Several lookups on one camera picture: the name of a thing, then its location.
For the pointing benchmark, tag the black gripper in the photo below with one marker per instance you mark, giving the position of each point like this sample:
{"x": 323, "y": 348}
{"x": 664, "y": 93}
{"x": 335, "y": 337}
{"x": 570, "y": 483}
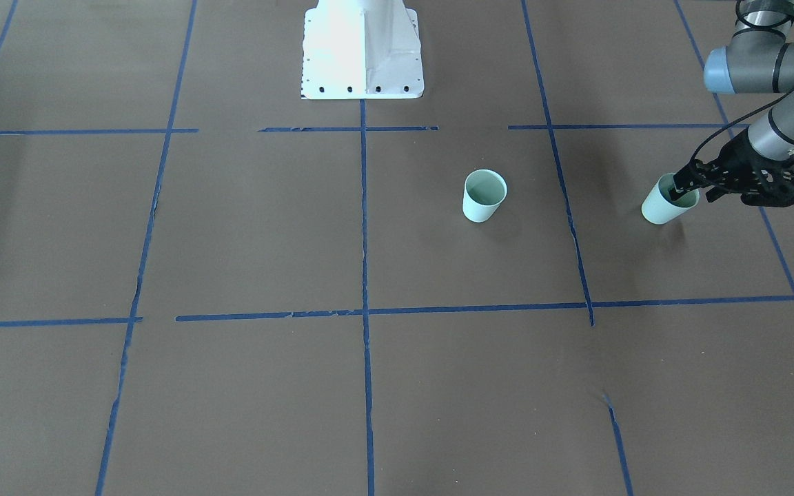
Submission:
{"x": 730, "y": 161}

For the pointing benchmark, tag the mint green cup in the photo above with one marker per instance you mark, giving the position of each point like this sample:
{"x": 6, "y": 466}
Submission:
{"x": 658, "y": 207}
{"x": 483, "y": 192}

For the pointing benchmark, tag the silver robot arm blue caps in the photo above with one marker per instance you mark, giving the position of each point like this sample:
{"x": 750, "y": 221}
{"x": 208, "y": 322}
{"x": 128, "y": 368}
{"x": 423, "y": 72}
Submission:
{"x": 758, "y": 59}

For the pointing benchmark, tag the brown paper table cover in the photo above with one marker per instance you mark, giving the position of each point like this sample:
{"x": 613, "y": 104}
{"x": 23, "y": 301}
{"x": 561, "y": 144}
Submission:
{"x": 210, "y": 286}

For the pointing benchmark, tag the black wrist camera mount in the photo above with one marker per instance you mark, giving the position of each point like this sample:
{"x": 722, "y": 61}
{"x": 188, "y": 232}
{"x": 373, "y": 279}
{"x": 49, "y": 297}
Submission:
{"x": 770, "y": 188}

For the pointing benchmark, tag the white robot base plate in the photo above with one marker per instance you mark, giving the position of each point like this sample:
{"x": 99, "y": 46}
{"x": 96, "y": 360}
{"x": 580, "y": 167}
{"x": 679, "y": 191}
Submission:
{"x": 354, "y": 50}

